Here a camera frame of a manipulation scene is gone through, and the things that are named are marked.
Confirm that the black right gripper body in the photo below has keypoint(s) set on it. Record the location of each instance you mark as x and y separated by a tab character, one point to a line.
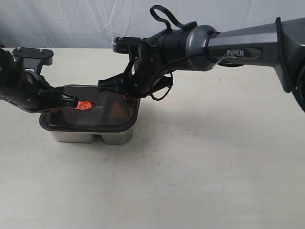
142	77

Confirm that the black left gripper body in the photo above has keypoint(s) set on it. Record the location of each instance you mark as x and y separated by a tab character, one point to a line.
36	97

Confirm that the yellow cheese block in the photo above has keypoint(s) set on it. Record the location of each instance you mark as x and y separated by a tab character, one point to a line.
117	111

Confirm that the dark transparent lunch box lid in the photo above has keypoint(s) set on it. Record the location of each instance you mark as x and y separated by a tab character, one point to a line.
94	119

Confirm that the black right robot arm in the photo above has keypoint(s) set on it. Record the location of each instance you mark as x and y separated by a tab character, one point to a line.
280	45

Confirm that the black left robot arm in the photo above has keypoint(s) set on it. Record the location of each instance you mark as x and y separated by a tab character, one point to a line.
10	72

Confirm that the stainless steel lunch box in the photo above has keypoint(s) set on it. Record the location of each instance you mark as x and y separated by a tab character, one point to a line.
110	138

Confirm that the light blue backdrop cloth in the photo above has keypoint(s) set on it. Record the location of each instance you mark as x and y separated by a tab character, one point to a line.
94	23

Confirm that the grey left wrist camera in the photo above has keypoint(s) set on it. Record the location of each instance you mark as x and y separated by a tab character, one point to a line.
33	58

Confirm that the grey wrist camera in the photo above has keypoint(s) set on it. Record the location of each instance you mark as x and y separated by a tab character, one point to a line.
127	45
33	58

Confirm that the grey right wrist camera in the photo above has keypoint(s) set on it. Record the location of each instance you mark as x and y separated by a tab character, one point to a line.
127	45

